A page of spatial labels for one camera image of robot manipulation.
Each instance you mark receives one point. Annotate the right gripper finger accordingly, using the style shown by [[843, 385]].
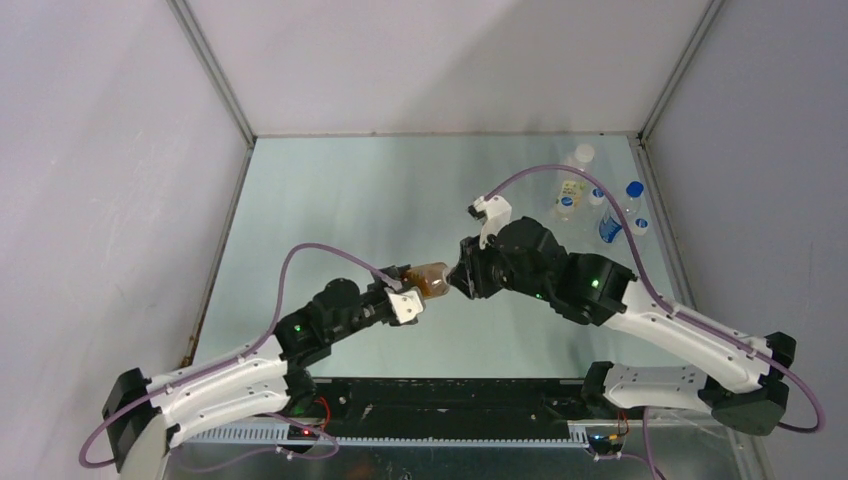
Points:
[[459, 279], [467, 248]]

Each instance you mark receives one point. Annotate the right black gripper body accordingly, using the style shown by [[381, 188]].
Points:
[[492, 275]]

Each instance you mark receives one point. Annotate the orange red label bottle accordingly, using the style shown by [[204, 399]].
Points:
[[430, 279]]

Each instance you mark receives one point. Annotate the blue white bottle cap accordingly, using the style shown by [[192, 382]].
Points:
[[597, 197]]

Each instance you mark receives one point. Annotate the clear crushed plastic bottle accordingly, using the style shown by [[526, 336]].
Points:
[[595, 212]]

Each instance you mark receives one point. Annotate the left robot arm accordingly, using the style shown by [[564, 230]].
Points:
[[268, 375]]

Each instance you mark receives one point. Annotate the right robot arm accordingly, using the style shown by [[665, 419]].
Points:
[[732, 377]]

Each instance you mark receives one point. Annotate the clear bottle yellow label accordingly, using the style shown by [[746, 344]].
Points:
[[570, 183]]

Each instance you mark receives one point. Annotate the blue label water bottle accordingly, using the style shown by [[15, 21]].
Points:
[[614, 219]]

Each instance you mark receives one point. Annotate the clear bottle white cap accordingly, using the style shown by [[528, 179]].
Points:
[[639, 228]]

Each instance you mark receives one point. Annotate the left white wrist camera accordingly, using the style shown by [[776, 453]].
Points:
[[405, 306]]

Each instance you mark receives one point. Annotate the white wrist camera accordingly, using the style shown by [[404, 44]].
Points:
[[493, 214], [405, 306]]

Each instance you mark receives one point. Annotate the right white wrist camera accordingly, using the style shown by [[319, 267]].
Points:
[[493, 214]]

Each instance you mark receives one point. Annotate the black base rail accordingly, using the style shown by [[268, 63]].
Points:
[[453, 409]]

